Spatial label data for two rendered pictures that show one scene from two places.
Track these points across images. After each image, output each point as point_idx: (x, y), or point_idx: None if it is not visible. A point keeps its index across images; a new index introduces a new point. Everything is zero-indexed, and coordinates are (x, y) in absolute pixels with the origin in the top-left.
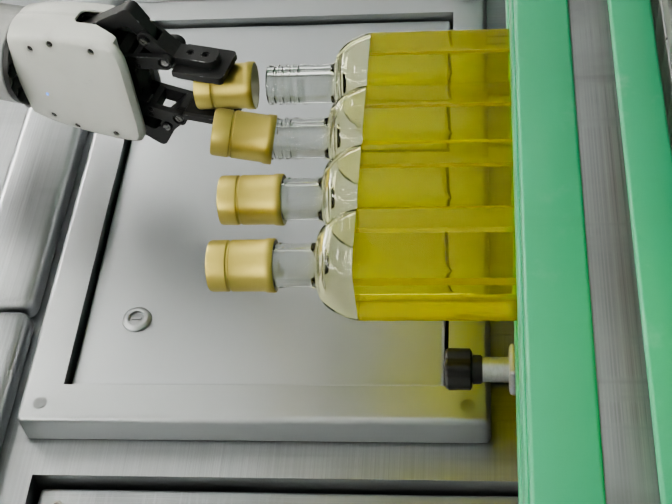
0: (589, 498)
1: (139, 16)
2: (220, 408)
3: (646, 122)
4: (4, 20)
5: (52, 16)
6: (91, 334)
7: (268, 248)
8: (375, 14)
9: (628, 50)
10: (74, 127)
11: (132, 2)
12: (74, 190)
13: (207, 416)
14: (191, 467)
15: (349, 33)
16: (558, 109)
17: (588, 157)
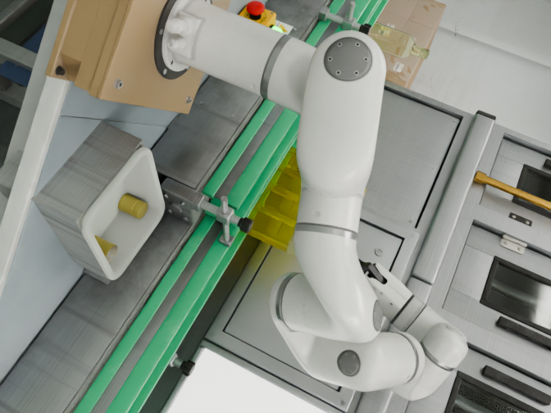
0: None
1: (366, 263)
2: (362, 211)
3: (266, 106)
4: (412, 304)
5: (395, 288)
6: (393, 253)
7: None
8: (250, 346)
9: (255, 126)
10: None
11: (367, 265)
12: (388, 328)
13: (366, 211)
14: (373, 211)
15: (264, 344)
16: (282, 119)
17: (283, 106)
